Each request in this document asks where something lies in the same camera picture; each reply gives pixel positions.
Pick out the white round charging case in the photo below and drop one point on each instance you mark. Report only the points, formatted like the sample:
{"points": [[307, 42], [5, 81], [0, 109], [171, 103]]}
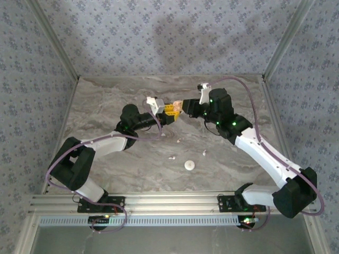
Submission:
{"points": [[189, 165]]}

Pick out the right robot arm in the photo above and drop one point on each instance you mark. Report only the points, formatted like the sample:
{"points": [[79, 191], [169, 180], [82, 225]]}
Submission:
{"points": [[265, 156]]}

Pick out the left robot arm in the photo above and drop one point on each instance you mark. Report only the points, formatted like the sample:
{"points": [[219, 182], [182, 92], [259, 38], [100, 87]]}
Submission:
{"points": [[106, 145]]}

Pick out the black controller board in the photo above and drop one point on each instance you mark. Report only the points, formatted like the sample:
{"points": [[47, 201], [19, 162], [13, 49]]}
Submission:
{"points": [[99, 219], [247, 221]]}

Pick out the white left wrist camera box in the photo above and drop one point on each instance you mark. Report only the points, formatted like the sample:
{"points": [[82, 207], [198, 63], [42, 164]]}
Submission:
{"points": [[156, 104]]}

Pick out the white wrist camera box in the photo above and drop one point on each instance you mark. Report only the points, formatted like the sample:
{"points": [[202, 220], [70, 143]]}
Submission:
{"points": [[204, 92], [156, 104]]}

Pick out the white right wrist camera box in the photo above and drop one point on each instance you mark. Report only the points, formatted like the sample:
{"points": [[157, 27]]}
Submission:
{"points": [[204, 92]]}

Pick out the aluminium table side rail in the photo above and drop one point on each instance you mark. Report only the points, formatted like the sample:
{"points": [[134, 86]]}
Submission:
{"points": [[68, 105], [272, 105]]}

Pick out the aluminium mounting rail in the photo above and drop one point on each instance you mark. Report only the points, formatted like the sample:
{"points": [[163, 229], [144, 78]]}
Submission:
{"points": [[172, 202]]}

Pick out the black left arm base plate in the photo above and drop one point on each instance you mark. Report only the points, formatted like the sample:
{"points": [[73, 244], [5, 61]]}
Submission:
{"points": [[119, 202]]}

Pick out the aluminium frame post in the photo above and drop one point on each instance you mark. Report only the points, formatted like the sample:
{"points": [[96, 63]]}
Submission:
{"points": [[54, 39], [286, 39]]}

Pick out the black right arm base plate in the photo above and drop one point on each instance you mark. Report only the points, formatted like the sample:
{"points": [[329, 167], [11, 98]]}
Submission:
{"points": [[225, 205]]}

